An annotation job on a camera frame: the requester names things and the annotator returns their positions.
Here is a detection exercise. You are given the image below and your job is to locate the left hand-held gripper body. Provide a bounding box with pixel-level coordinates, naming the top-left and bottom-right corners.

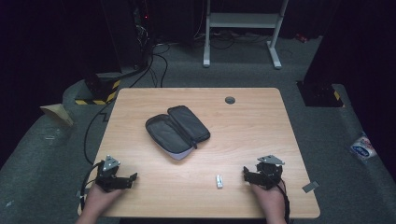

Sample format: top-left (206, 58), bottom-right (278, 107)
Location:
top-left (94, 154), bottom-right (126, 193)

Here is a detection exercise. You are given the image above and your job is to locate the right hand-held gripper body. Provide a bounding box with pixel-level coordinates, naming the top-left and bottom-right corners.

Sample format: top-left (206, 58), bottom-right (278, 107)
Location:
top-left (254, 154), bottom-right (286, 191)

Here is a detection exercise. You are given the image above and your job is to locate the black zipper pouch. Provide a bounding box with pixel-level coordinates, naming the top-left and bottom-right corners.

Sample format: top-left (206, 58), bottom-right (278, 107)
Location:
top-left (145, 105), bottom-right (211, 161)

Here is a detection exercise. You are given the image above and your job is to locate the person's left hand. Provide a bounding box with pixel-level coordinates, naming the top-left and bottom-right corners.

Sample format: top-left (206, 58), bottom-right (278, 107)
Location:
top-left (81, 183), bottom-right (125, 219)

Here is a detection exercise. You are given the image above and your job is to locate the person's right hand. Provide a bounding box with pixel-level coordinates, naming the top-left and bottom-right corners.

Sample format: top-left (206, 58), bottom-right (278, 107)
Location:
top-left (249, 180), bottom-right (288, 219)

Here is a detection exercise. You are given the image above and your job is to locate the grey tape piece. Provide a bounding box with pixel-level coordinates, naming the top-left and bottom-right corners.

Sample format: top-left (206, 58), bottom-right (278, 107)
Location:
top-left (301, 180), bottom-right (320, 194)

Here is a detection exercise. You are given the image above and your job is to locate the cardboard piece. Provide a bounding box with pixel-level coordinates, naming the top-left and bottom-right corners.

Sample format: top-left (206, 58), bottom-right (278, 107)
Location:
top-left (39, 103), bottom-right (76, 127)

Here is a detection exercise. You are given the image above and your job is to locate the black yellow striped stand base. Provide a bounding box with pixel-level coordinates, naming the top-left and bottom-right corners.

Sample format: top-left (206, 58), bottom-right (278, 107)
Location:
top-left (74, 72), bottom-right (121, 106)

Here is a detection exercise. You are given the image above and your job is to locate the white blue plastic packet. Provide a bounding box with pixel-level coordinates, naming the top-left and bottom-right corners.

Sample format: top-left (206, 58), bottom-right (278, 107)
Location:
top-left (349, 133), bottom-right (378, 161)

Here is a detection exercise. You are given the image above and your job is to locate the black equipment rack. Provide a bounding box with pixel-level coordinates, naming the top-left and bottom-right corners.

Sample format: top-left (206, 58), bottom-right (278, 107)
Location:
top-left (101, 0), bottom-right (153, 71)

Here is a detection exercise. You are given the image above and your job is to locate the white metal stand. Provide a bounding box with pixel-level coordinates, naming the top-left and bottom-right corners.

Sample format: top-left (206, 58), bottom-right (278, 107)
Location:
top-left (203, 0), bottom-right (290, 70)

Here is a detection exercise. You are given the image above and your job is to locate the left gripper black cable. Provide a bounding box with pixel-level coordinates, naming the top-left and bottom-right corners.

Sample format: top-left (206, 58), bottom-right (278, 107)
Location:
top-left (79, 161), bottom-right (105, 211)

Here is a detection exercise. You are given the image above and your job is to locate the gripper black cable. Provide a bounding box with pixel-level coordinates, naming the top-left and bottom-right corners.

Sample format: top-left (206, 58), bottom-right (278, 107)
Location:
top-left (79, 161), bottom-right (105, 211)
top-left (277, 177), bottom-right (291, 224)

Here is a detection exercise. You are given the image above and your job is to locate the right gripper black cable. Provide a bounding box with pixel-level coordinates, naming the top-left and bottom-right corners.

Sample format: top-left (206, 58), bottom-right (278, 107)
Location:
top-left (277, 177), bottom-right (291, 224)

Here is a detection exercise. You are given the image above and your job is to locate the black floor cable bundle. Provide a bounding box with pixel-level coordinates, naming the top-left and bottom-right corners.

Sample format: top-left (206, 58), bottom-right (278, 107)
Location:
top-left (128, 43), bottom-right (172, 89)

